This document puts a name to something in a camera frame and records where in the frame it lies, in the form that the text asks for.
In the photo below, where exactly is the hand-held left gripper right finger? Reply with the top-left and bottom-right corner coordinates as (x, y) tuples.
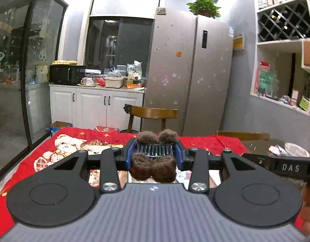
(173, 141), (261, 194)

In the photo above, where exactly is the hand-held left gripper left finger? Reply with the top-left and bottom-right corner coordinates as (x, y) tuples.
(48, 139), (138, 193)

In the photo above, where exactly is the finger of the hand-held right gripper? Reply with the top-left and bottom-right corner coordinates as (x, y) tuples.
(243, 153), (273, 174)

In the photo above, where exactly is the brown fuzzy hair claw clip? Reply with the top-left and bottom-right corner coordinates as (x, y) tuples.
(130, 129), (180, 184)

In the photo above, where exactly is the white fabric item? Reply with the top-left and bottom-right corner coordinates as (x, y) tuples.
(284, 142), (310, 158)

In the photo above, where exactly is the pink cloth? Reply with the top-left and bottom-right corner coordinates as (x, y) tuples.
(268, 145), (288, 156)

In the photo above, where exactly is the wooden chair with straight back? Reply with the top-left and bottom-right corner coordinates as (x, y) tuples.
(216, 130), (270, 142)

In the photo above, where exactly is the red gift box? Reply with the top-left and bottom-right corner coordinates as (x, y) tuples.
(94, 126), (119, 133)

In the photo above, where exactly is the wooden chair with curved back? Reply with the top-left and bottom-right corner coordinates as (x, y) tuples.
(123, 104), (179, 134)

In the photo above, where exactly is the white kitchen cabinet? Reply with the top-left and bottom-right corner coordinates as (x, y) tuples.
(49, 84), (146, 132)

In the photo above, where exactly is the green box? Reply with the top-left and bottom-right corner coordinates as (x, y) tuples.
(298, 97), (310, 112)

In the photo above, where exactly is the pink box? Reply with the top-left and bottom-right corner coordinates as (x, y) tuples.
(290, 89), (301, 105)

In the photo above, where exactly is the blue cardboard box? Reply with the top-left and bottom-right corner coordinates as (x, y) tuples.
(49, 121), (73, 137)

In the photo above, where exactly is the beige plastic container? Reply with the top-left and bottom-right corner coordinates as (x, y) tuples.
(105, 76), (125, 88)

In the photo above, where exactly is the silver double door refrigerator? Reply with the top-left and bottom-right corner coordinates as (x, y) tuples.
(142, 6), (234, 137)

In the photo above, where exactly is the red and green card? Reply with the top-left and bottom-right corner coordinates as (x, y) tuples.
(254, 61), (277, 97)

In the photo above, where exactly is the white and green bag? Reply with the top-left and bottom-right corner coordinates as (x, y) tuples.
(126, 61), (142, 81)

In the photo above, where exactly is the red bear printed blanket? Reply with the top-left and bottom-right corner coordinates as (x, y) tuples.
(0, 127), (305, 232)

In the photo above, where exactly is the black microwave oven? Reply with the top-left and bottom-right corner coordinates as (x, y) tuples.
(49, 65), (86, 86)

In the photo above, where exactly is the sliding glass door with stickers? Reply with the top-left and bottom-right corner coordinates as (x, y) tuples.
(0, 0), (70, 182)

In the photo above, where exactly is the green potted plant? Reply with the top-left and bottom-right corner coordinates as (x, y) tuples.
(186, 0), (221, 19)

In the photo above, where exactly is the white wall shelf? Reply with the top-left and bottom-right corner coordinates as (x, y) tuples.
(250, 0), (310, 118)

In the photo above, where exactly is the yellow wall box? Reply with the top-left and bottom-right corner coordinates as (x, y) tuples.
(232, 35), (246, 51)

